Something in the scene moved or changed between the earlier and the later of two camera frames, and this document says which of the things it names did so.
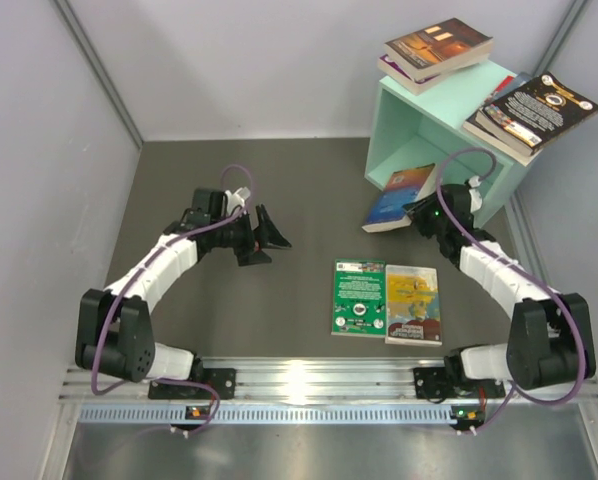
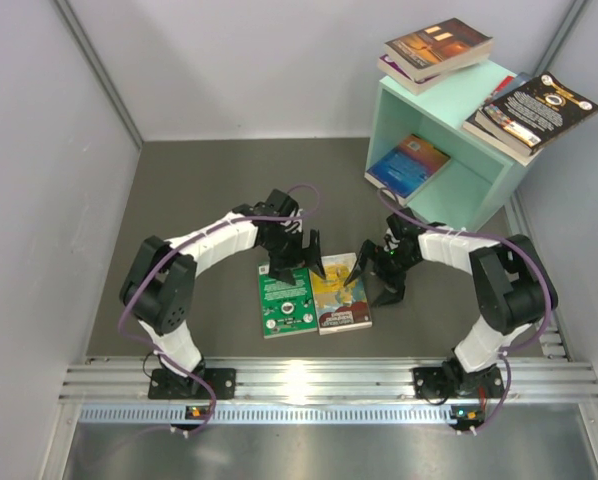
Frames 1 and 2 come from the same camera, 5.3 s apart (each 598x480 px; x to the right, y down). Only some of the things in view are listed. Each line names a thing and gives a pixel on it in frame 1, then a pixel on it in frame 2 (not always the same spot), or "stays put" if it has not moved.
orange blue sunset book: x=404 y=188 → x=406 y=166
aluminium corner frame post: x=100 y=70 stays put
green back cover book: x=359 y=298 → x=287 y=309
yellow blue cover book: x=412 y=306 → x=339 y=308
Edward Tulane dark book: x=440 y=48 stays put
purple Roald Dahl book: x=394 y=71 stays put
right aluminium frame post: x=560 y=36 stays put
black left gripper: x=267 y=235 → x=279 y=269
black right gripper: x=419 y=216 → x=394 y=292
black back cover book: x=534 y=112 stays put
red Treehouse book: x=509 y=78 stays put
